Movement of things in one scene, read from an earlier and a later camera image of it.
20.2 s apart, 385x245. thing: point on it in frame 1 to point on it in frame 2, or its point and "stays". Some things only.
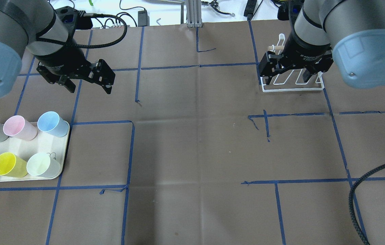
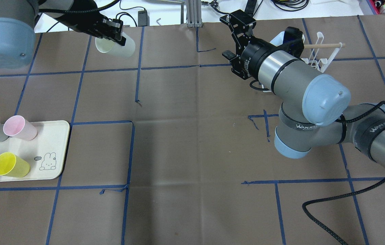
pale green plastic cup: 40,164 to 106,46
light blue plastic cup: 50,121 to 278,40
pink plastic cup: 16,127 stays
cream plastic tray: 55,147 stays
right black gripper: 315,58 to 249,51
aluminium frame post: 194,14 stays
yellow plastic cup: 9,164 stays
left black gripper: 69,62 to 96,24
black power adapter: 143,19 stays
